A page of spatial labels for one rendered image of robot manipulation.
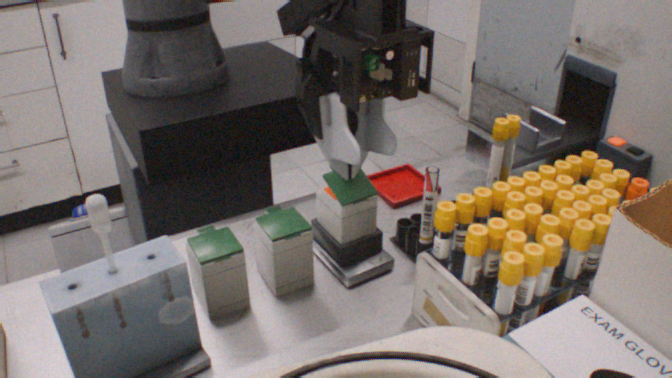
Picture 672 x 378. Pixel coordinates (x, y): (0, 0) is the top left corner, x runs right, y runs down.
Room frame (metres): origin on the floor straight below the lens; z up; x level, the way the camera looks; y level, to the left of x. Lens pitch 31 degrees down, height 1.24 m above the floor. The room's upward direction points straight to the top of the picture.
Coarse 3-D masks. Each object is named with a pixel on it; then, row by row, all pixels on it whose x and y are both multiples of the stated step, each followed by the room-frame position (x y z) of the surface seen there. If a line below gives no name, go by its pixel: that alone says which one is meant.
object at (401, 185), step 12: (396, 168) 0.63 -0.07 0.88; (408, 168) 0.64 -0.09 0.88; (372, 180) 0.61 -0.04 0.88; (384, 180) 0.61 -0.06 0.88; (396, 180) 0.61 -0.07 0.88; (408, 180) 0.61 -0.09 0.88; (420, 180) 0.61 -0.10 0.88; (384, 192) 0.58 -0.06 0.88; (396, 192) 0.58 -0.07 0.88; (408, 192) 0.58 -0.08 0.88; (420, 192) 0.58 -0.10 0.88; (396, 204) 0.55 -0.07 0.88
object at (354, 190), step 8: (360, 168) 0.48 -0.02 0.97; (328, 176) 0.47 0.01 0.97; (336, 176) 0.47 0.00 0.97; (360, 176) 0.47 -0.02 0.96; (328, 184) 0.46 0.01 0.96; (336, 184) 0.46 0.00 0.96; (344, 184) 0.46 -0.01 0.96; (352, 184) 0.46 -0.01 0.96; (360, 184) 0.46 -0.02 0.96; (368, 184) 0.46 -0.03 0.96; (336, 192) 0.45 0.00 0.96; (344, 192) 0.45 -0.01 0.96; (352, 192) 0.45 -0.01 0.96; (360, 192) 0.45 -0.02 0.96; (368, 192) 0.46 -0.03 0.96; (376, 192) 0.46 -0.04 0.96; (344, 200) 0.44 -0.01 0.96; (352, 200) 0.44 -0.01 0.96; (360, 200) 0.45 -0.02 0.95
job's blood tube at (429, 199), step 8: (432, 168) 0.46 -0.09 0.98; (432, 176) 0.45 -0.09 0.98; (432, 184) 0.45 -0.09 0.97; (424, 192) 0.46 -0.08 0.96; (432, 192) 0.45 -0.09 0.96; (424, 200) 0.46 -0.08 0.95; (432, 200) 0.45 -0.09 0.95; (424, 208) 0.46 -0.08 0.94; (432, 208) 0.45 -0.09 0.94; (424, 216) 0.45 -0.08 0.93; (432, 216) 0.45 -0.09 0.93; (424, 224) 0.45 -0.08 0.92; (432, 224) 0.45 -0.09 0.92; (424, 232) 0.45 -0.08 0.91; (432, 232) 0.46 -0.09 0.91; (424, 240) 0.45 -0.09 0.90; (432, 240) 0.46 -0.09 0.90
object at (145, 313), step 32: (128, 256) 0.34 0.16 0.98; (160, 256) 0.34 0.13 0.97; (64, 288) 0.30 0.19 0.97; (96, 288) 0.30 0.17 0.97; (128, 288) 0.31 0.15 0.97; (160, 288) 0.32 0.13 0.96; (64, 320) 0.28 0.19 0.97; (96, 320) 0.29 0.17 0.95; (128, 320) 0.30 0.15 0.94; (160, 320) 0.32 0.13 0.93; (192, 320) 0.33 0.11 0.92; (64, 352) 0.29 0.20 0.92; (96, 352) 0.29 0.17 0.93; (128, 352) 0.30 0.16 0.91; (160, 352) 0.31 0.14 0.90; (192, 352) 0.33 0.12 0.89
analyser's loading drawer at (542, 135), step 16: (544, 112) 0.66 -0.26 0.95; (576, 112) 0.73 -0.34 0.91; (528, 128) 0.62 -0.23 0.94; (544, 128) 0.66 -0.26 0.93; (560, 128) 0.63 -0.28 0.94; (576, 128) 0.68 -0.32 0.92; (592, 128) 0.68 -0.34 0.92; (480, 144) 0.61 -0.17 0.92; (528, 144) 0.62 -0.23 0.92; (544, 144) 0.62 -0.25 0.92; (560, 144) 0.63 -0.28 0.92; (576, 144) 0.64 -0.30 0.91; (480, 160) 0.61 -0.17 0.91; (528, 160) 0.60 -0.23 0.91
